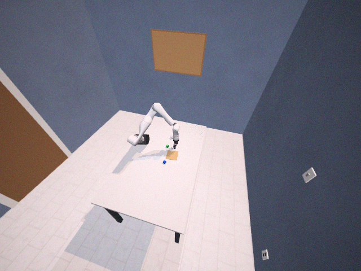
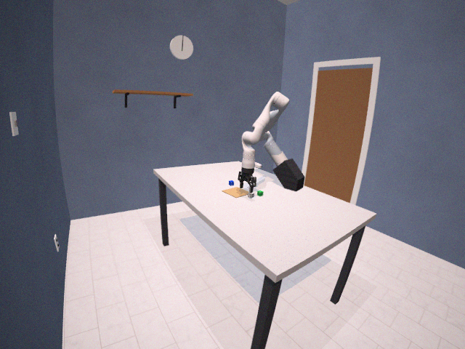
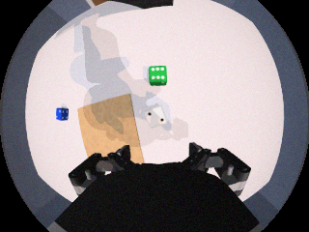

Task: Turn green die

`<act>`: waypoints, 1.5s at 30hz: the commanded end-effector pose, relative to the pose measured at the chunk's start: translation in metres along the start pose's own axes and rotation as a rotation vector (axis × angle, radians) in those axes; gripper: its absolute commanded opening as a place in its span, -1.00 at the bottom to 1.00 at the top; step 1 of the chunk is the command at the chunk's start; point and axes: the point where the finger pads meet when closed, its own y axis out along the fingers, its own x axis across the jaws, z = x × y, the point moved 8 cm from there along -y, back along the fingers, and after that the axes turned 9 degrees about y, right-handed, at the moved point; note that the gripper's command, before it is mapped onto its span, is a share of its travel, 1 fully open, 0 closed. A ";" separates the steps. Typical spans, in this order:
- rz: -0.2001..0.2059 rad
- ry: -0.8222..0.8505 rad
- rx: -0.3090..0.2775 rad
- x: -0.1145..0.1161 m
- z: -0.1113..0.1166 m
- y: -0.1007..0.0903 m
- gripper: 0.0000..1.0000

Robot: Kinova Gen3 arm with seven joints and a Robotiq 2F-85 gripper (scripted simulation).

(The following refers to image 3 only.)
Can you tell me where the white die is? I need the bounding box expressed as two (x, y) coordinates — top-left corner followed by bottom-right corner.
(145, 105), (167, 129)

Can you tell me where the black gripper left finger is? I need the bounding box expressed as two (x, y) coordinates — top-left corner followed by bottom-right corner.
(69, 145), (144, 196)

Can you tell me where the green die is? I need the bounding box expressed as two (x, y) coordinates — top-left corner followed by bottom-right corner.
(149, 66), (167, 86)

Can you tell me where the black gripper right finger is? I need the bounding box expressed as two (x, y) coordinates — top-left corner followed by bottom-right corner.
(171, 142), (251, 196)

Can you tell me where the tan flat mat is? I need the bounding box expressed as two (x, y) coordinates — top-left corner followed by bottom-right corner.
(77, 93), (145, 163)

